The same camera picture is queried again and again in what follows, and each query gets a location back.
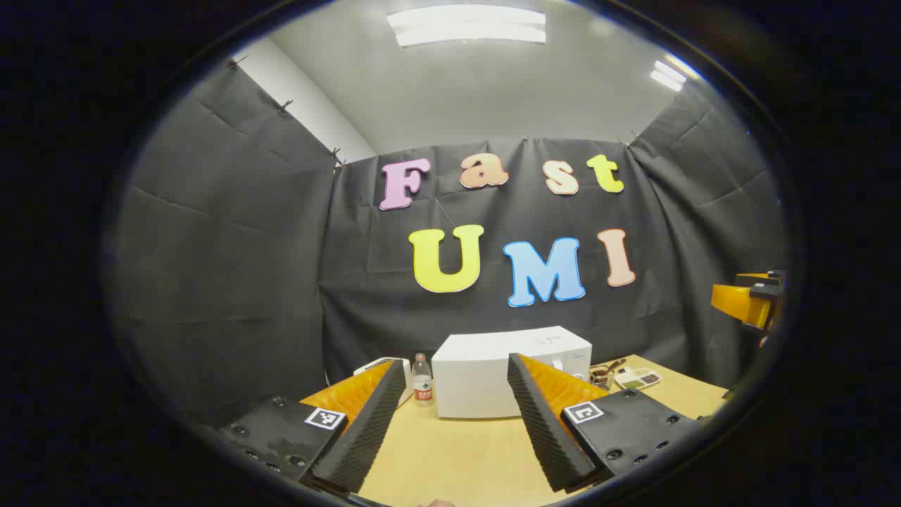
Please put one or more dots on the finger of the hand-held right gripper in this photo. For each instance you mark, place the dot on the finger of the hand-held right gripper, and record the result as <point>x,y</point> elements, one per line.
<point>735,303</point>
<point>757,277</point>

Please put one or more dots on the large ceiling light panel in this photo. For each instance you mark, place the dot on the large ceiling light panel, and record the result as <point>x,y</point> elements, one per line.
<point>468,24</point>

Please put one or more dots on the white toaster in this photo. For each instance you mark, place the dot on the white toaster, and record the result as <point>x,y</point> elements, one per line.
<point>408,384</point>

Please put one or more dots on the clear water bottle red label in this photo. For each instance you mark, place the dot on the clear water bottle red label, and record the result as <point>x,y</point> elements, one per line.
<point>422,384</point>

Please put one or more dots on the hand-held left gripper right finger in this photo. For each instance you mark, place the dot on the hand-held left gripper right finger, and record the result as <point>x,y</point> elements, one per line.
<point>545,429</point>

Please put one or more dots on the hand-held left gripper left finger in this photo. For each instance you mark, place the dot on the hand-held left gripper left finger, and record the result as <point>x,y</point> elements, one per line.
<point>366,436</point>

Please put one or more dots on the white divided dish of beans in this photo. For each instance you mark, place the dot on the white divided dish of beans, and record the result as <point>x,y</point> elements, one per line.
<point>637,379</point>

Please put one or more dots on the small ceiling light panel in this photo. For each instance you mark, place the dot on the small ceiling light panel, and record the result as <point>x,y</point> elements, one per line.
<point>672,72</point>

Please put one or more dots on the white microwave oven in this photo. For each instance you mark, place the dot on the white microwave oven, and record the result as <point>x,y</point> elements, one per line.
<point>471,373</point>

